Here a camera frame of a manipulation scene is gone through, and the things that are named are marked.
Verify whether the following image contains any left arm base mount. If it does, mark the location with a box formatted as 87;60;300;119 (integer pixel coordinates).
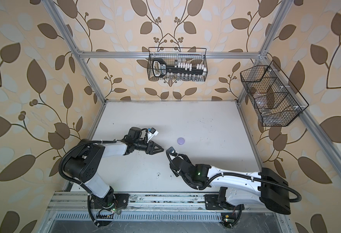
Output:
88;193;129;210

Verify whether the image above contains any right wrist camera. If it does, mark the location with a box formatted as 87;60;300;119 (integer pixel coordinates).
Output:
166;147;178;156

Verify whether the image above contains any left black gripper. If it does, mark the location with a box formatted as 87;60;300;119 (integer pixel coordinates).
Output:
133;140;164;156

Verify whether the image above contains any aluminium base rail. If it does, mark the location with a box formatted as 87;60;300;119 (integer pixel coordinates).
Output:
46;191;288;213

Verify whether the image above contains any wire basket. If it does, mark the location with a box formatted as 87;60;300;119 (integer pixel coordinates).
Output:
240;61;309;127
147;46;208;82

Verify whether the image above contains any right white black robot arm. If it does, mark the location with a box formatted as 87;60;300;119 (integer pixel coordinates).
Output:
166;147;302;215

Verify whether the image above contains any purple earbud charging case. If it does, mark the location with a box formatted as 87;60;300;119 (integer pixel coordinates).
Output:
177;137;185;145

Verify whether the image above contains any back wire basket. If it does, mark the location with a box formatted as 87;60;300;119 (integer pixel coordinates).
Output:
147;46;208;82

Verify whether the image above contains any right side wire basket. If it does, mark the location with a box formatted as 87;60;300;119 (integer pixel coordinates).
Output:
240;61;309;127

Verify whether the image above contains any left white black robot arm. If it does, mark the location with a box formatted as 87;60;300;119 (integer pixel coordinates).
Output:
58;127;164;200

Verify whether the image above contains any black tool with white pieces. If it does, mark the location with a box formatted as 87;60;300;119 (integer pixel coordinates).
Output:
148;58;208;79

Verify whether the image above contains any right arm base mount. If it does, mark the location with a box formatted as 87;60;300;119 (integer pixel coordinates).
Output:
204;194;245;211

